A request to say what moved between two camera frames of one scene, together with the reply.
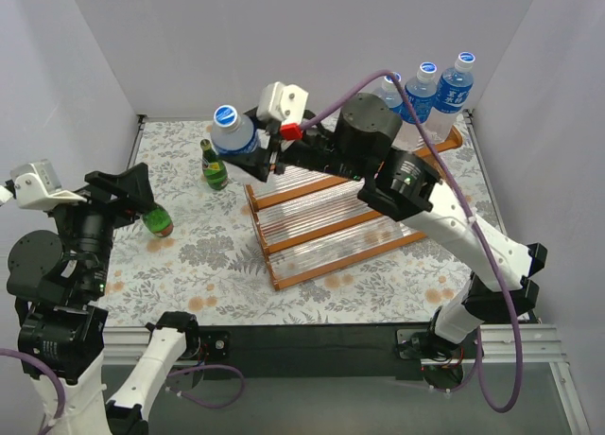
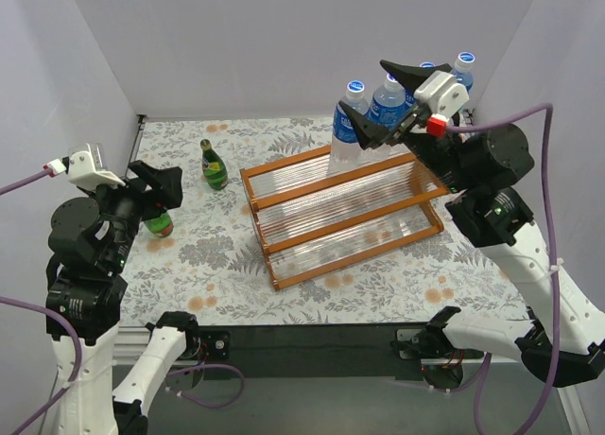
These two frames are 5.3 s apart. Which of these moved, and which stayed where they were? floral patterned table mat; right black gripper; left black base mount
Moved: right black gripper
Stayed: left black base mount; floral patterned table mat
